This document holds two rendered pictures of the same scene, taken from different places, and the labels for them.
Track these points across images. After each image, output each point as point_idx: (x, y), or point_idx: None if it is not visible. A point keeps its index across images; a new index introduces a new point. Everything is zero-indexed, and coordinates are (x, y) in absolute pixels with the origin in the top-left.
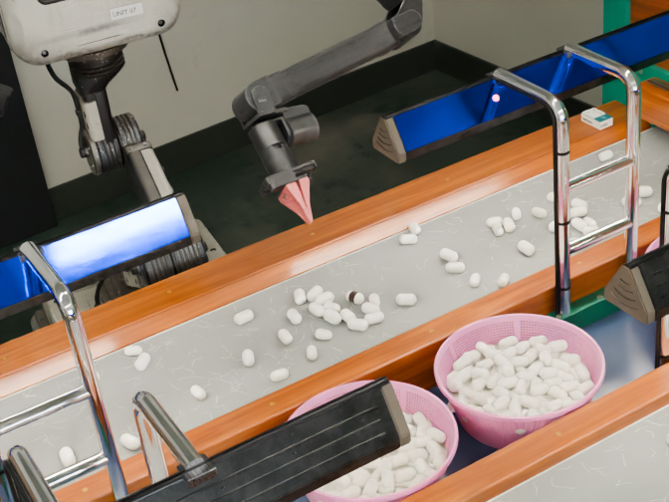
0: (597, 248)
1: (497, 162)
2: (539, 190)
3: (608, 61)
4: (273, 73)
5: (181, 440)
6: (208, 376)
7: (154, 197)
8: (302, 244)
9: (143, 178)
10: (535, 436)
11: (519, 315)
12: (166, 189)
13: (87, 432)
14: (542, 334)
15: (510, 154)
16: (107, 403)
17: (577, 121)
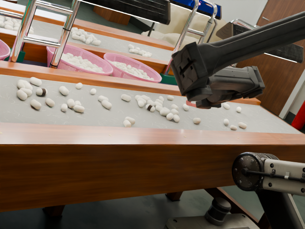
0: (27, 69)
1: (72, 131)
2: (42, 117)
3: None
4: (249, 67)
5: None
6: (197, 111)
7: (286, 161)
8: (188, 133)
9: (301, 162)
10: (78, 46)
11: (77, 66)
12: (283, 161)
13: (227, 113)
14: (65, 68)
15: (61, 133)
16: (228, 118)
17: None
